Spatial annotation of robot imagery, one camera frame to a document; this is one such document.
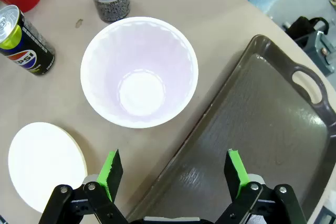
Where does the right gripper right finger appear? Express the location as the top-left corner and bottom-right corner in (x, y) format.
(215, 148), (308, 224)

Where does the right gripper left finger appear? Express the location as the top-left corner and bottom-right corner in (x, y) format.
(38, 148), (129, 224)

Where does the dark grey plastic tray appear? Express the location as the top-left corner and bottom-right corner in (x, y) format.
(125, 34), (336, 224)

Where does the flat white round plate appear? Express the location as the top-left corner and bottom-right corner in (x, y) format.
(7, 122), (88, 214)

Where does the deep white paper bowl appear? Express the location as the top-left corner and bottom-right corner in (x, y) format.
(80, 16), (199, 129)

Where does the black and grey table clamp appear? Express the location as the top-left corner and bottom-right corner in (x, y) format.
(282, 16), (336, 78)

